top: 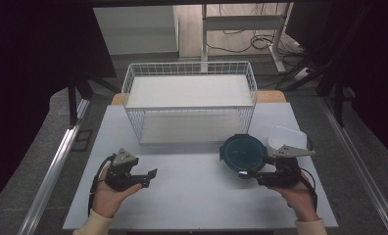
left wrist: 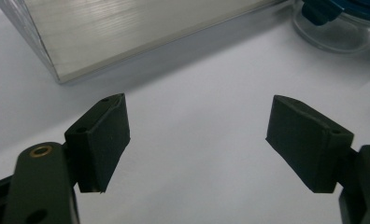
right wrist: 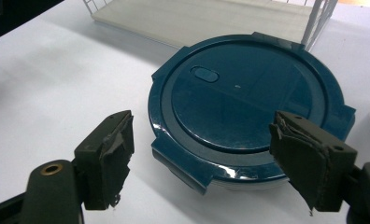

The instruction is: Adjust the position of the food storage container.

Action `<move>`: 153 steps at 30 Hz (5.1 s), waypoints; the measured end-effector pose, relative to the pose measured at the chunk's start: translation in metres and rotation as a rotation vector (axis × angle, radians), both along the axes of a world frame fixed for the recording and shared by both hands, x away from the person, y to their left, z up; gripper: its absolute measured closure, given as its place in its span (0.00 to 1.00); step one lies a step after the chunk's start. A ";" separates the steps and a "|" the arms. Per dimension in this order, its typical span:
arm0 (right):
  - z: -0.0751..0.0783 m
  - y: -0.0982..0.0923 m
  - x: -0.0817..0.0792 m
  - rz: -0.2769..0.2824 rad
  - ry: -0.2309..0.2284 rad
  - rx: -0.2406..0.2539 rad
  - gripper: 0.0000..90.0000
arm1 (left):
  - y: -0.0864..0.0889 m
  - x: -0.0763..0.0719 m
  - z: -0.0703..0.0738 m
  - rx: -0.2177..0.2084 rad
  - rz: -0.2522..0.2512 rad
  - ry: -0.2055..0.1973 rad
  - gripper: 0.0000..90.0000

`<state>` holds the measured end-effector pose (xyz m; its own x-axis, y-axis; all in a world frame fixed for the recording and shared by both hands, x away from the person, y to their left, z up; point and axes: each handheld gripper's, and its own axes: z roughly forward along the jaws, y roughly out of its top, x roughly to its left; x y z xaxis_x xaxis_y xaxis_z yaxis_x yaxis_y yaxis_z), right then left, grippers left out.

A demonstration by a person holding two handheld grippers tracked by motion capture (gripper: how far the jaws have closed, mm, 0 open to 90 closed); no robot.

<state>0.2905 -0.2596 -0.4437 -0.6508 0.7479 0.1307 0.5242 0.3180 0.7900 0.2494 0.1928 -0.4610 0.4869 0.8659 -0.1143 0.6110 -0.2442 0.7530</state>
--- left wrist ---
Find white wire rack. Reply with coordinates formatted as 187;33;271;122
0;0;294;85

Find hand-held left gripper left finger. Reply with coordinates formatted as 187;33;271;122
64;92;132;194

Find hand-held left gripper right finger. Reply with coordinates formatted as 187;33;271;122
265;94;355;194

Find round glass container blue lid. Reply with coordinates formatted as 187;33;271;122
292;0;370;55

